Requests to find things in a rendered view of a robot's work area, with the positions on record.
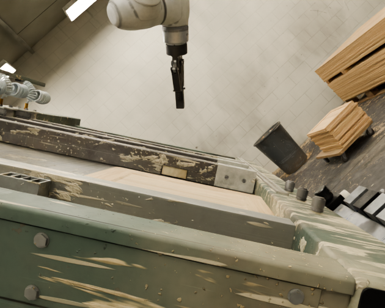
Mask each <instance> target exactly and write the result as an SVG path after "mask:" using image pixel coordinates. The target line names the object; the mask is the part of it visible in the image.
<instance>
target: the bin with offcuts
mask: <svg viewBox="0 0 385 308"><path fill-rule="evenodd" d="M253 146H254V147H256V148H258V149H259V150H260V151H261V152H262V153H263V154H264V155H265V156H267V157H268V158H269V159H270V160H271V161H272V162H273V163H274V164H275V165H277V166H278V167H279V168H280V169H282V170H283V171H284V172H285V173H286V174H287V175H288V174H289V175H290V174H292V173H294V172H295V171H297V170H298V169H299V168H300V167H301V166H302V165H303V164H304V163H305V162H306V160H307V155H306V154H305V153H304V151H303V150H302V149H301V147H300V146H299V145H298V144H297V143H296V142H295V140H294V139H293V138H292V137H291V136H290V135H289V133H288V132H287V130H286V129H285V128H284V127H283V126H282V125H281V122H280V121H278V122H277V123H275V124H274V125H273V126H272V127H271V128H270V129H268V130H267V131H266V132H265V133H264V134H263V135H262V136H261V137H260V138H259V139H258V140H257V141H256V143H255V144H254V145H253Z"/></svg>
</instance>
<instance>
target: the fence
mask: <svg viewBox="0 0 385 308"><path fill-rule="evenodd" d="M9 172H14V173H18V174H23V175H28V176H32V177H37V178H43V179H47V180H51V184H50V188H49V195H48V198H52V199H57V200H62V201H66V202H71V203H74V204H80V205H85V206H88V207H94V208H99V209H102V210H108V211H113V212H117V213H122V214H126V215H131V216H136V217H140V218H145V219H151V220H154V221H159V222H165V223H168V224H173V225H177V226H182V227H187V228H191V229H196V230H201V231H205V232H210V233H216V234H219V235H225V236H228V237H234V238H239V239H242V240H248V241H253V242H256V243H262V244H267V245H270V246H275V247H279V248H284V249H290V250H291V248H292V242H293V237H294V234H295V229H296V226H295V225H294V223H293V222H292V221H291V220H290V219H288V218H282V217H278V216H273V215H270V214H264V213H259V212H255V211H250V210H244V209H241V208H235V207H230V206H226V205H221V204H218V203H212V202H207V201H203V200H197V199H192V198H189V197H183V196H178V195H174V194H169V193H165V192H159V191H154V190H151V189H145V188H140V187H136V186H131V185H125V184H122V183H116V182H113V181H107V180H102V179H99V178H93V177H88V176H84V175H78V174H73V173H69V172H64V171H61V170H55V169H50V168H46V167H40V166H35V165H31V164H26V163H21V162H17V161H12V160H8V159H3V158H0V174H4V173H9Z"/></svg>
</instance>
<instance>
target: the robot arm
mask: <svg viewBox="0 0 385 308"><path fill-rule="evenodd" d="M107 13H108V18H109V20H110V22H111V23H112V24H113V25H114V26H116V27H117V28H119V29H121V30H125V31H138V30H143V29H148V28H152V27H154V26H159V25H162V31H163V42H164V43H165V44H166V54H167V55H168V56H172V60H171V66H172V67H171V68H170V70H171V73H172V82H173V87H174V89H173V92H175V102H176V109H184V108H185V99H184V89H185V87H183V86H184V85H185V84H184V61H185V60H184V59H182V58H183V57H182V56H184V55H186V54H187V53H188V47H187V42H188V40H189V30H188V28H189V26H188V20H189V13H190V6H189V0H110V1H109V2H108V6H107Z"/></svg>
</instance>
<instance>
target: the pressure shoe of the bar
mask: <svg viewBox="0 0 385 308"><path fill-rule="evenodd" d="M187 173H188V170H185V169H180V168H176V167H170V166H165V165H163V169H162V173H161V174H163V175H168V176H172V177H178V178H183V179H186V177H187Z"/></svg>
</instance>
